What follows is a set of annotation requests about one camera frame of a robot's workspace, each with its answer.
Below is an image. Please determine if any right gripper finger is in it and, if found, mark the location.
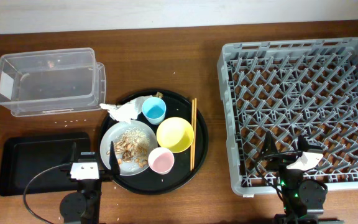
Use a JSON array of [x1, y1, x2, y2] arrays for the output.
[[260, 131, 278, 157], [297, 136, 322, 153]]

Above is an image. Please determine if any grey plate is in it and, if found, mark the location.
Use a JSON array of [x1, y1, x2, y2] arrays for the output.
[[99, 120, 158, 176]]

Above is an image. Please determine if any pink cup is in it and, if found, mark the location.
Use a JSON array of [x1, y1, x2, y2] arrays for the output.
[[148, 147, 175, 175]]

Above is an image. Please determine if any white napkin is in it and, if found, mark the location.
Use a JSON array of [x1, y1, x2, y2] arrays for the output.
[[100, 95, 152, 124]]

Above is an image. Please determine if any yellow bowl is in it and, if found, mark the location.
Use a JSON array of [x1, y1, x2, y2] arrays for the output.
[[156, 117, 192, 153]]

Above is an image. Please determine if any blue cup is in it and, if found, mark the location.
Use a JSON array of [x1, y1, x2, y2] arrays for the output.
[[142, 97, 167, 125]]

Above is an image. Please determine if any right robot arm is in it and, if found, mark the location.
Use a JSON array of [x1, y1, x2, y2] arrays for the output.
[[255, 131, 328, 223]]

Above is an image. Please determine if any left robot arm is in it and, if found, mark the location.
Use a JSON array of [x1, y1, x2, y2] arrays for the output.
[[60, 143, 121, 224]]

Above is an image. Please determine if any grey dishwasher rack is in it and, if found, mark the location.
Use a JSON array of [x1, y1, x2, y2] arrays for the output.
[[217, 37, 358, 197]]

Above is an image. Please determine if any clear plastic waste bin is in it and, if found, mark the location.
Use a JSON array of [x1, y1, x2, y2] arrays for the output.
[[0, 48, 106, 117]]

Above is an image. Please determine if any food scraps pile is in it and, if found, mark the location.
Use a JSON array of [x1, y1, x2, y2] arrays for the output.
[[114, 128, 150, 168]]

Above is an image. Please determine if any round black serving tray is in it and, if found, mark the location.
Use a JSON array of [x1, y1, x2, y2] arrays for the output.
[[112, 89, 209, 195]]

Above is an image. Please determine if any black rectangular tray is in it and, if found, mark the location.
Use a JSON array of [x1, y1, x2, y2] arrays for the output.
[[0, 132, 91, 197]]

